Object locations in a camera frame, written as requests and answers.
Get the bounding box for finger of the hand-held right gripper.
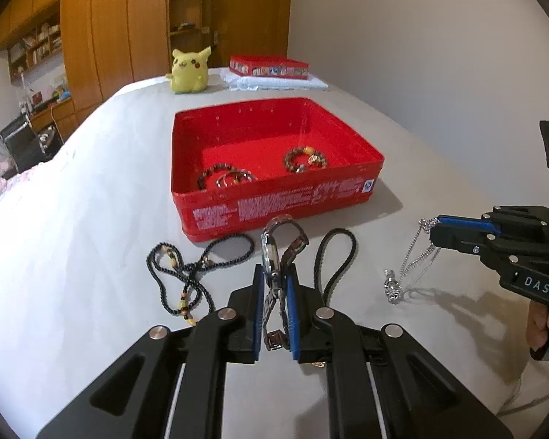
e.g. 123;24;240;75
436;206;549;232
429;225;549;266

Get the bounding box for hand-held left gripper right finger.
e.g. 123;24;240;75
285;272;515;439

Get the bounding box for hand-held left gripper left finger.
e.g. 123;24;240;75
36;264;264;439

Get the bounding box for silver wristwatch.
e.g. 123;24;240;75
261;215;311;352

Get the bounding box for silver chain necklace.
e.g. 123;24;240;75
384;218;440;305

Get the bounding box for red tin box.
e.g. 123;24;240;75
171;97;386;244

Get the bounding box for patterned silver bangle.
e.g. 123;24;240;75
216;171;249;188

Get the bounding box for colourful bead bracelet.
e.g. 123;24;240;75
197;163;239;190

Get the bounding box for brown double bead bracelet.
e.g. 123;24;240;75
284;146;328;173

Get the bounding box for person's right hand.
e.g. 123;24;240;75
525;303;549;350

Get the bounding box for grey bed sheet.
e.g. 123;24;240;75
0;66;549;439

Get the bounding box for white folded towel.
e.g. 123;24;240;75
220;70;329;92

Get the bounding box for red printed tin lid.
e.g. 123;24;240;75
229;54;310;80

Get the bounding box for yellow plush toy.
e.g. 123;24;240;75
165;46;212;95

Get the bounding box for wooden desk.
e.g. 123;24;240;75
27;98;78;135

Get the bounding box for black office chair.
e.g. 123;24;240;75
0;114;58;175

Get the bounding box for wooden door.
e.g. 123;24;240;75
206;0;294;68

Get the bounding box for open wooden shelf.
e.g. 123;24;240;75
167;0;211;67

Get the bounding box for wooden wardrobe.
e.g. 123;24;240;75
0;0;175;101

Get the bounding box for wooden bookshelf with books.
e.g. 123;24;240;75
7;9;67;83

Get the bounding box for black cord gold charm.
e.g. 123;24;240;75
311;229;358;369

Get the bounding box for black bead necklace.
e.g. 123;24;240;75
146;232;255;326

